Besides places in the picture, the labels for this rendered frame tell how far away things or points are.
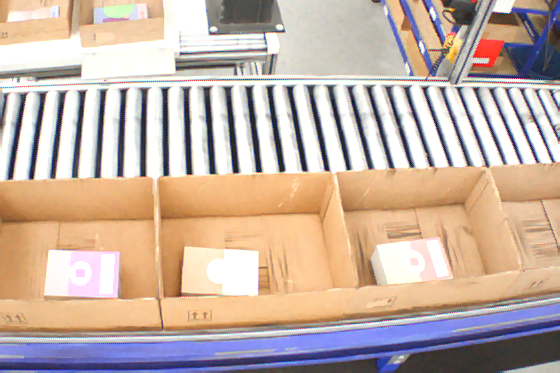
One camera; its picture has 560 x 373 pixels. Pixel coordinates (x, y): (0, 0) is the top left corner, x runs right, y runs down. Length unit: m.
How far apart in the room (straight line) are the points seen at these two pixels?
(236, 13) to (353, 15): 1.48
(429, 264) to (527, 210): 0.41
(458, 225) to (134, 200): 0.80
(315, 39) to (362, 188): 1.90
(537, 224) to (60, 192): 1.21
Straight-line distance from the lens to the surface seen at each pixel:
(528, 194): 1.75
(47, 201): 1.47
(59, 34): 2.14
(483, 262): 1.60
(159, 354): 1.33
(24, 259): 1.49
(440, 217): 1.62
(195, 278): 1.35
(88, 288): 1.36
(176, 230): 1.49
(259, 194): 1.45
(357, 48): 3.32
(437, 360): 1.75
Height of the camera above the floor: 2.16
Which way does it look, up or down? 52 degrees down
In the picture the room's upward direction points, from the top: 11 degrees clockwise
